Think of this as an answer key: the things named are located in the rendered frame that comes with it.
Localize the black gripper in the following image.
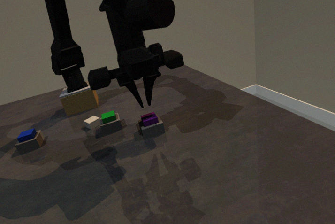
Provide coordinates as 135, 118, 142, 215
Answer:
88, 30, 184, 108

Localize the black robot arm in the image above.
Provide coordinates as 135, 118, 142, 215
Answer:
45, 0, 175, 93

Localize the green button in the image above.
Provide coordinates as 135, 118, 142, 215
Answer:
99, 110, 122, 135

